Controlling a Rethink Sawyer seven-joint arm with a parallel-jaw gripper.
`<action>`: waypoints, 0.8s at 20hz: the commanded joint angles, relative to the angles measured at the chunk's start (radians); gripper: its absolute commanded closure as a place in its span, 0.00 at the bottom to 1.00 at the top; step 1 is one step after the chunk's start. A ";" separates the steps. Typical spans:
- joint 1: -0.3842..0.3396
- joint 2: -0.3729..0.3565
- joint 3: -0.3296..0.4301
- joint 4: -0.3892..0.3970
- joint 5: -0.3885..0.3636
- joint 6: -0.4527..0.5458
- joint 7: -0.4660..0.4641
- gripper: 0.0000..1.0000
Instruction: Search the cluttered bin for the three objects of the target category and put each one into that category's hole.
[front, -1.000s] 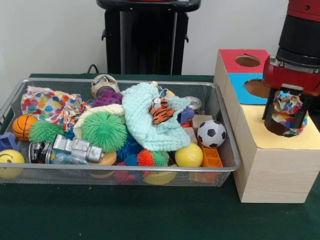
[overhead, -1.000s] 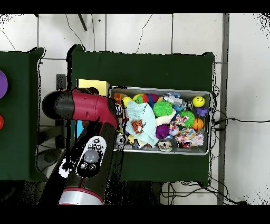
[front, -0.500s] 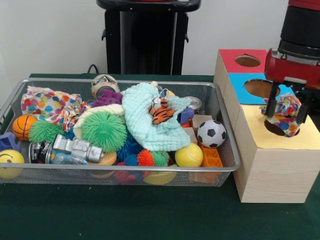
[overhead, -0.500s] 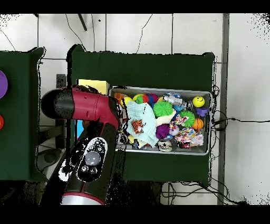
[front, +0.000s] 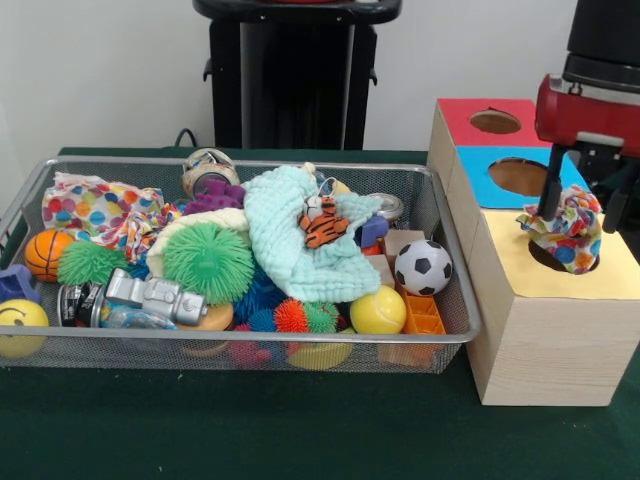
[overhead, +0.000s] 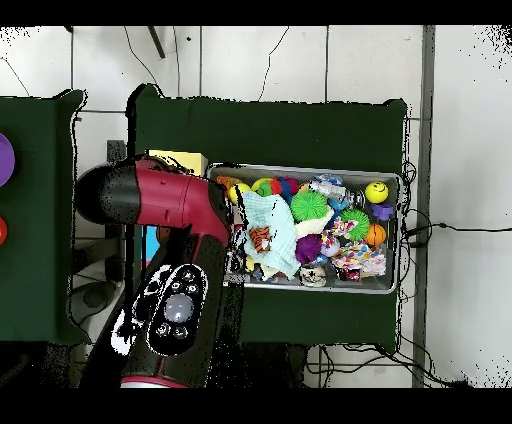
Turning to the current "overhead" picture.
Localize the orange basketball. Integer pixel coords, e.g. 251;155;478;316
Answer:
363;222;388;247

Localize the silver robot toy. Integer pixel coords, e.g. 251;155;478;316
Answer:
309;179;347;201

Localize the wooden box with three holes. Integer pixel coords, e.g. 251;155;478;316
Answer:
140;149;209;273

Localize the black stand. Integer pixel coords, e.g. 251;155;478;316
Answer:
72;139;127;283

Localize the dark green tablecloth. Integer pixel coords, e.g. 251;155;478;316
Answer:
124;83;409;353
0;89;93;346

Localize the purple plate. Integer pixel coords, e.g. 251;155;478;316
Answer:
0;132;16;188

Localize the yellow tennis ball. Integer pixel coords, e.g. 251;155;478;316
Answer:
228;182;251;205

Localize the small tiger plush toy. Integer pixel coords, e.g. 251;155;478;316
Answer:
248;226;273;253

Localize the mint green cloth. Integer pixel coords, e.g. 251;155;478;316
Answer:
241;190;301;280

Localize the large green spiky ball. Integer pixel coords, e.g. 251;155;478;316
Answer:
289;190;329;223

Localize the black power cable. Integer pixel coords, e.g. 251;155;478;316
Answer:
403;221;512;247

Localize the silver mesh bin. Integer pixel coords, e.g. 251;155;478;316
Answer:
207;162;402;295

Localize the black tripod leg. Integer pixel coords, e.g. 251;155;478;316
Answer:
146;25;166;60

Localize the yellow smiley ball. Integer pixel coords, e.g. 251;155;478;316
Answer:
364;180;390;204

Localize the small green spiky ball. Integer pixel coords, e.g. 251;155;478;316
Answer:
339;208;371;242

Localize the large polka dot cloth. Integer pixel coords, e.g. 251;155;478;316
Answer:
318;216;388;278

